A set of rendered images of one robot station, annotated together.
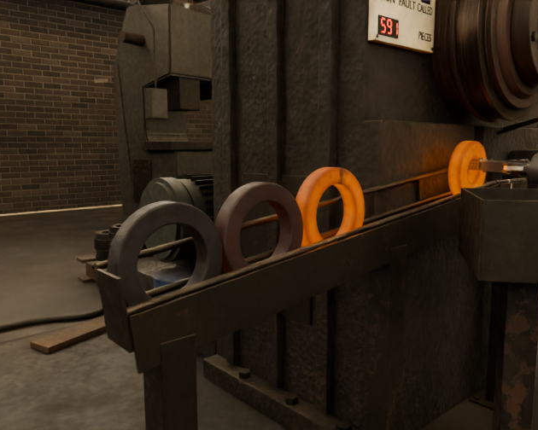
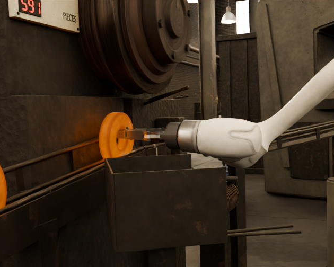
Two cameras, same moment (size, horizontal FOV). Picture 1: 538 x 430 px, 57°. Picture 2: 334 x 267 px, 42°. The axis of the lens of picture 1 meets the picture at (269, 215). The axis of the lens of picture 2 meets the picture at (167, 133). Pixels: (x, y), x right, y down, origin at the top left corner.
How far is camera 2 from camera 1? 0.17 m
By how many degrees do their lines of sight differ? 25
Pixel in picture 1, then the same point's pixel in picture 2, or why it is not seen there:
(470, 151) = (116, 122)
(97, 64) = not seen: outside the picture
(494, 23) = (128, 10)
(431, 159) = (84, 131)
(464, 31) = (104, 15)
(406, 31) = (50, 11)
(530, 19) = (156, 8)
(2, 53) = not seen: outside the picture
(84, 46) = not seen: outside the picture
